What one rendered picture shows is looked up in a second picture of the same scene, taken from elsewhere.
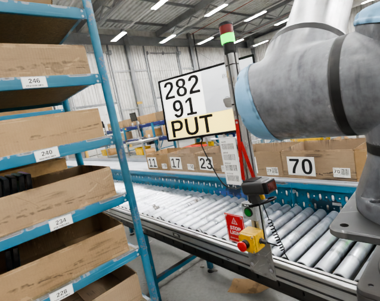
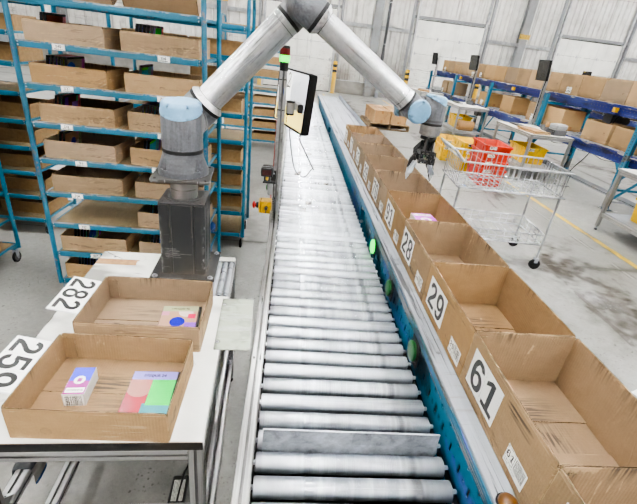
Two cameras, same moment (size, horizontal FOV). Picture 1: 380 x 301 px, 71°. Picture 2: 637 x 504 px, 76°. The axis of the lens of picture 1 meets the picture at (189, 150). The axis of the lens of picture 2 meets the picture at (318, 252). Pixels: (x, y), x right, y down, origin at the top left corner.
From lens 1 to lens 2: 1.80 m
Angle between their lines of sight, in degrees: 37
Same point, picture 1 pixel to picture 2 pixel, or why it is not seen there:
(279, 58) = not seen: hidden behind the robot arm
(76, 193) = not seen: hidden behind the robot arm
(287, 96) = not seen: hidden behind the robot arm
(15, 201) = (148, 117)
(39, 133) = (164, 86)
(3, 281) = (137, 151)
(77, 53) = (193, 44)
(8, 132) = (150, 82)
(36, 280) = (150, 159)
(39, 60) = (171, 46)
